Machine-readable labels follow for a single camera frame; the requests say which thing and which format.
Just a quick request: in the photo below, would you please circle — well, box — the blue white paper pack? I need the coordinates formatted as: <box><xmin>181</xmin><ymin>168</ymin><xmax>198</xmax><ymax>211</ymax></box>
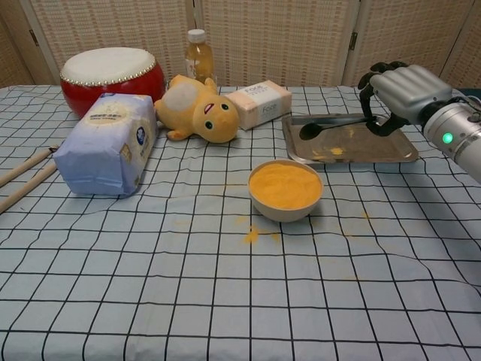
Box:
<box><xmin>53</xmin><ymin>93</ymin><xmax>158</xmax><ymax>199</ymax></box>

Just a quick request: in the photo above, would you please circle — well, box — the beige round bowl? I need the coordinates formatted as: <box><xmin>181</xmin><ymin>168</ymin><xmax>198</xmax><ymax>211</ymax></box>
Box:
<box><xmin>248</xmin><ymin>159</ymin><xmax>324</xmax><ymax>223</ymax></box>

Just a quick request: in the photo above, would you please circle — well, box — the yellow plush chick toy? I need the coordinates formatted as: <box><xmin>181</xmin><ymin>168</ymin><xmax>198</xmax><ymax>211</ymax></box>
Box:
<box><xmin>153</xmin><ymin>74</ymin><xmax>239</xmax><ymax>144</ymax></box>

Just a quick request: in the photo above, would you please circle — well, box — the orange powder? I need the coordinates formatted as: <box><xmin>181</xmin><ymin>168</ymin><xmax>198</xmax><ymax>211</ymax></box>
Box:
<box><xmin>240</xmin><ymin>224</ymin><xmax>281</xmax><ymax>244</ymax></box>

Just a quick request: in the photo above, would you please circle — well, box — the small black spoon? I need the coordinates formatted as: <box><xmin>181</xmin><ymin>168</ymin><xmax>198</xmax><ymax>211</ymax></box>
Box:
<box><xmin>299</xmin><ymin>116</ymin><xmax>371</xmax><ymax>141</ymax></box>

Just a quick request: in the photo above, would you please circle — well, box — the beige woven folding screen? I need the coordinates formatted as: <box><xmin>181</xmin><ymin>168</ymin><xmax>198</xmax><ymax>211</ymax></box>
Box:
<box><xmin>0</xmin><ymin>0</ymin><xmax>481</xmax><ymax>89</ymax></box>

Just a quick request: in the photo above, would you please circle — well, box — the red drum with white skin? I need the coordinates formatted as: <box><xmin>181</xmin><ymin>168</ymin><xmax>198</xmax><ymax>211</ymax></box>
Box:
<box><xmin>59</xmin><ymin>47</ymin><xmax>167</xmax><ymax>120</ymax></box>

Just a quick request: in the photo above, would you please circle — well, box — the pink white tissue pack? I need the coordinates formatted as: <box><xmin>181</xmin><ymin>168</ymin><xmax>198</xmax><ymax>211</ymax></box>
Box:
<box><xmin>224</xmin><ymin>80</ymin><xmax>293</xmax><ymax>132</ymax></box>

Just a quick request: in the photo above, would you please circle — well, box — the clear bottle with yellow drink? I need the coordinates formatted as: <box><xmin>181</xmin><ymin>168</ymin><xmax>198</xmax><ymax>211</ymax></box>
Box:
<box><xmin>183</xmin><ymin>29</ymin><xmax>215</xmax><ymax>86</ymax></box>

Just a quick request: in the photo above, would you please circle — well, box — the wooden drumstick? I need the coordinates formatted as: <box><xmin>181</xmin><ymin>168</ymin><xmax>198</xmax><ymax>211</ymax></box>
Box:
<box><xmin>0</xmin><ymin>167</ymin><xmax>60</xmax><ymax>215</ymax></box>
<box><xmin>0</xmin><ymin>145</ymin><xmax>58</xmax><ymax>189</ymax></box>

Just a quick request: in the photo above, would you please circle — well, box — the rectangular stainless steel tray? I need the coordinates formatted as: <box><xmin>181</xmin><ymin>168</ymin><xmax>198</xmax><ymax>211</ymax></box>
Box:
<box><xmin>281</xmin><ymin>114</ymin><xmax>420</xmax><ymax>165</ymax></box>

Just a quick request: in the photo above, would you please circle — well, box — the light blue checked tablecloth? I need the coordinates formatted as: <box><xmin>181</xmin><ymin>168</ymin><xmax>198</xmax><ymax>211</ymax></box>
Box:
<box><xmin>0</xmin><ymin>85</ymin><xmax>481</xmax><ymax>361</ymax></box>

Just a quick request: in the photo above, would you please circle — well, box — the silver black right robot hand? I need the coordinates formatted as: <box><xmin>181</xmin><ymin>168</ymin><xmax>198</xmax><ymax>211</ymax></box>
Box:
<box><xmin>357</xmin><ymin>62</ymin><xmax>452</xmax><ymax>137</ymax></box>

